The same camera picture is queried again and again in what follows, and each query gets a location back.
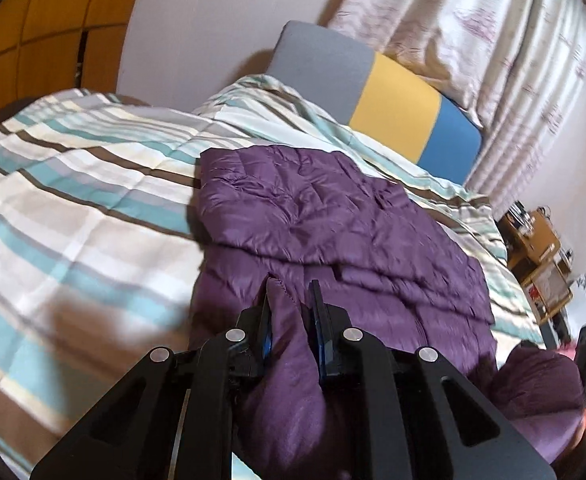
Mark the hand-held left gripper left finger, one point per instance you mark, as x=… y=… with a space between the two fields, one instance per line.
x=265 y=321

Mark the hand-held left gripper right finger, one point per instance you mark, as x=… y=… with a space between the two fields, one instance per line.
x=320 y=331

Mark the purple quilted down jacket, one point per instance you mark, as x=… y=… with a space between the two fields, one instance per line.
x=348 y=220

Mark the wooden bedside cabinet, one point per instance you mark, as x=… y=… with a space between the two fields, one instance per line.
x=538 y=246

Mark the bed with striped duvet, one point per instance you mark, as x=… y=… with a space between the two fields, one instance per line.
x=73 y=210

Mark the grey yellow blue headboard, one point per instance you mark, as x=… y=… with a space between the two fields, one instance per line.
x=398 y=100

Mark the pale patterned curtain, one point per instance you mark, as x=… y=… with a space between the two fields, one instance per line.
x=498 y=35

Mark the wooden wardrobe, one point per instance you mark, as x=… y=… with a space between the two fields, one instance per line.
x=48 y=10

